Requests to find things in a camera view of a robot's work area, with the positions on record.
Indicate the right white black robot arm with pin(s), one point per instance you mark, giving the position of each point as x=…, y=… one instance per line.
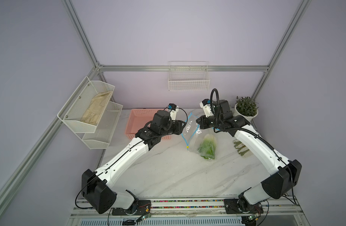
x=284, y=173

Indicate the chinese cabbage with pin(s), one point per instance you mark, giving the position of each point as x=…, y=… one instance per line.
x=207, y=147

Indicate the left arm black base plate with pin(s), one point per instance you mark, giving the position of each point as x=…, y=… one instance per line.
x=137, y=208

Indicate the aluminium front rail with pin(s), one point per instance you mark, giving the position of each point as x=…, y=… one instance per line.
x=196, y=207

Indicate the white two-tier mesh shelf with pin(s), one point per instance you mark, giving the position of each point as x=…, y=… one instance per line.
x=94, y=137

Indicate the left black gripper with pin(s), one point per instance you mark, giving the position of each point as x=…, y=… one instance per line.
x=178, y=128

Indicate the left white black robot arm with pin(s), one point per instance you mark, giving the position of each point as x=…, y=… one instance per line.
x=97, y=186

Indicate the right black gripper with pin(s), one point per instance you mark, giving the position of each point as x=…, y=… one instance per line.
x=203, y=124

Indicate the white wire wall basket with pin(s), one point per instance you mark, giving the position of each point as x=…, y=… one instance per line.
x=188, y=76

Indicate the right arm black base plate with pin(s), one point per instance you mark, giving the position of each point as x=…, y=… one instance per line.
x=241, y=206

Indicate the potted green plant white pot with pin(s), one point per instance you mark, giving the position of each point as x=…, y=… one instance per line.
x=246, y=107

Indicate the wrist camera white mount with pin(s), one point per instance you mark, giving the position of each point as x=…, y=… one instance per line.
x=173, y=110
x=207, y=107

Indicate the beige cloth in shelf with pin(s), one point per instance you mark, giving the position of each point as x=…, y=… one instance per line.
x=96, y=108

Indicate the pink plastic basket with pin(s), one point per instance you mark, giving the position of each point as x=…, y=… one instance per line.
x=137, y=119

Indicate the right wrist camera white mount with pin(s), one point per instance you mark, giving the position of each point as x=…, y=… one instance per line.
x=207, y=107

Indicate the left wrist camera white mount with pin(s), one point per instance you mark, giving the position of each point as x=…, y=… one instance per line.
x=173, y=110

